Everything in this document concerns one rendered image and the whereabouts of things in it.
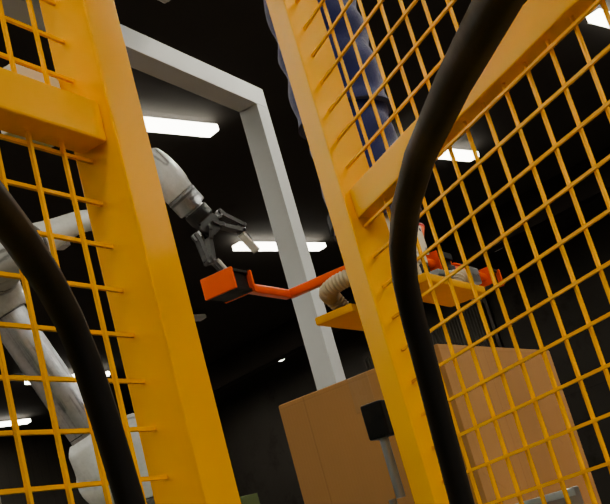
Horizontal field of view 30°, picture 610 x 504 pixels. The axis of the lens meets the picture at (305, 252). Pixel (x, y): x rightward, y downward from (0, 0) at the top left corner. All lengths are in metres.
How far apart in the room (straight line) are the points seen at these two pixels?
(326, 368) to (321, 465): 3.43
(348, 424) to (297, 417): 0.13
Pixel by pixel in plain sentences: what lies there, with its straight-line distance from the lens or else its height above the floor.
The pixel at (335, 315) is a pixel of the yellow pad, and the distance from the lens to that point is 2.50.
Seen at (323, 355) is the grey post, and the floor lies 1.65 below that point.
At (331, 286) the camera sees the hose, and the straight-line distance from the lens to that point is 2.48.
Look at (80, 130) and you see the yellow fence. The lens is 0.96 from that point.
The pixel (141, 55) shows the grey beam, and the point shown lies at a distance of 5.43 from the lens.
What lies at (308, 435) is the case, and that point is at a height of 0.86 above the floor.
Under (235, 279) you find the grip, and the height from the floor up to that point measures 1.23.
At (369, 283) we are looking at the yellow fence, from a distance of 1.36.
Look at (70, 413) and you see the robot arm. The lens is 2.96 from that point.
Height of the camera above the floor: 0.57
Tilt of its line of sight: 16 degrees up
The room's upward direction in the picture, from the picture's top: 16 degrees counter-clockwise
